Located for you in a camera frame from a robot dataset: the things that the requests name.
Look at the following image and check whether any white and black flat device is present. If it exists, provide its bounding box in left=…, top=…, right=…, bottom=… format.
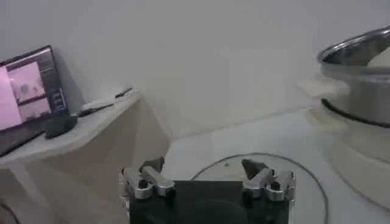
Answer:
left=76, top=99, right=116, bottom=118

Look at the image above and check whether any round glass lid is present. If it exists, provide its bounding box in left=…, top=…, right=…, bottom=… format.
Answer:
left=191, top=152, right=330, bottom=224

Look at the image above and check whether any beige desk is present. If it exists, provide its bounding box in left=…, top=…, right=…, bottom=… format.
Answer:
left=0, top=89, right=170, bottom=224

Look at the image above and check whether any steel steamer pot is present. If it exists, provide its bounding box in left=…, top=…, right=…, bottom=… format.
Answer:
left=297, top=26, right=390, bottom=211

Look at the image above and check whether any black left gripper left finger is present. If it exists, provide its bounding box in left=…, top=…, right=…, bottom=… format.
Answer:
left=119, top=156, right=176, bottom=201

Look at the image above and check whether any black computer mouse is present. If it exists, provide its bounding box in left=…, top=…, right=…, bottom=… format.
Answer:
left=42, top=114, right=79, bottom=139

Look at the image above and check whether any black computer monitor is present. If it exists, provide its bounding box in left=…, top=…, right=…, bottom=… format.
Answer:
left=0, top=44, right=71, bottom=158

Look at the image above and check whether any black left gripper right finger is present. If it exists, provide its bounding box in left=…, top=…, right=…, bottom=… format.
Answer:
left=241, top=158, right=297, bottom=202

